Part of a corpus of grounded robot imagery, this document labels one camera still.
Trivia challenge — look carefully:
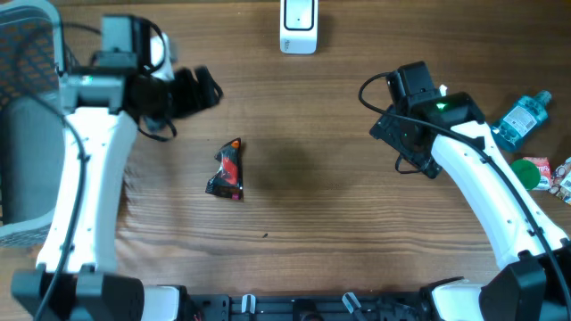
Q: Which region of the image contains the red black snack pouch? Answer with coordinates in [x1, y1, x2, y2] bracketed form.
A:
[205, 137, 244, 201]

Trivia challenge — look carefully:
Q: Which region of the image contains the blue mouthwash bottle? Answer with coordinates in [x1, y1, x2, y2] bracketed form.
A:
[491, 90, 552, 152]

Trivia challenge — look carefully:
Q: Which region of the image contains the green lid jar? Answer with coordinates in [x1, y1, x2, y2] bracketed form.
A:
[510, 159, 542, 191]

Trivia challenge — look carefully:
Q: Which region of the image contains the red tissue pack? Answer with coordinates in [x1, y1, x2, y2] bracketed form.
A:
[524, 157, 551, 191]

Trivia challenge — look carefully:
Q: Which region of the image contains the beige snack bag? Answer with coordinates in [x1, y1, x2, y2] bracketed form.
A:
[548, 158, 571, 204]

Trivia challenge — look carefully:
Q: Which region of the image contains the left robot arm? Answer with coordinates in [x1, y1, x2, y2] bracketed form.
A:
[12, 66, 223, 320]

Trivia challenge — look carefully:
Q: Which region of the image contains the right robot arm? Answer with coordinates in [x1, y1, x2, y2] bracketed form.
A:
[369, 62, 570, 320]

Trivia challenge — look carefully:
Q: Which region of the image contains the white barcode scanner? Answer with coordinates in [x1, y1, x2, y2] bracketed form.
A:
[279, 0, 319, 55]

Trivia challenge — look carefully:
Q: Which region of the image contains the grey plastic mesh basket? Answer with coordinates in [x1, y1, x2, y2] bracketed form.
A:
[1, 1, 76, 247]

